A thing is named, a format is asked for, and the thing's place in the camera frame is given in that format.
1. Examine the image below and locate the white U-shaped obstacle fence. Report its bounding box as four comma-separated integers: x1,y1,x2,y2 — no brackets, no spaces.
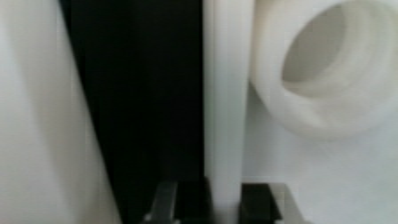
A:
0,0,122,224

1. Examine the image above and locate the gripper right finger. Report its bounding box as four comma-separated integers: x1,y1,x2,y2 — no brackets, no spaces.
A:
239,183,310,224

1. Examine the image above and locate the white square tabletop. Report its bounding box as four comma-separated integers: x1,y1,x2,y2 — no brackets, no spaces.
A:
203,0,398,224

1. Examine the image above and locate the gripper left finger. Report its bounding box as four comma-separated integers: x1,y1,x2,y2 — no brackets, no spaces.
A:
139,181,214,224

